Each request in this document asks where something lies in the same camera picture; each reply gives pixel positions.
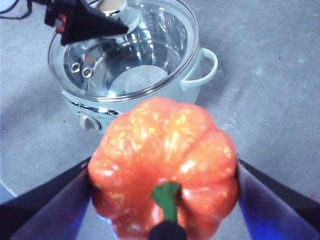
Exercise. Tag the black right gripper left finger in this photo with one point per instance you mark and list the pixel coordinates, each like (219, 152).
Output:
(45, 212)

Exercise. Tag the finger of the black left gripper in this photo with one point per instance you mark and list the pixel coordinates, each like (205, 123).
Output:
(87, 25)

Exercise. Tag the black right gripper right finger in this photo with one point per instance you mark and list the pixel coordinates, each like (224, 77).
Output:
(282, 212)

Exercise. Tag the glass lid with green knob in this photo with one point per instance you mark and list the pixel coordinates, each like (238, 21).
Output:
(155, 47)

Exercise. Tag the orange toy pumpkin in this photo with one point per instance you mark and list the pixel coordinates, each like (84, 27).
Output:
(165, 145)

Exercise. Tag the pale green electric pot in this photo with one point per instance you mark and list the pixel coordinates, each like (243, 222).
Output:
(172, 94)

